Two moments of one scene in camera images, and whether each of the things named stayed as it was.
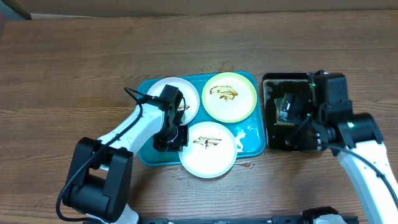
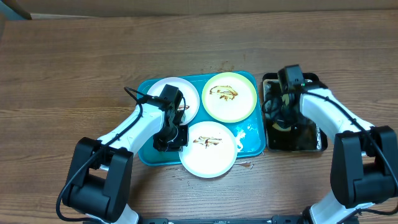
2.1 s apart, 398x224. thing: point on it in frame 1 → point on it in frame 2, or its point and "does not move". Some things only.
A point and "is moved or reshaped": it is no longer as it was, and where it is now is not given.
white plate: (191, 100) does not move
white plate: (211, 152) does not move
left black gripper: (183, 141) does not move
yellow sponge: (282, 111) is moved or reshaped
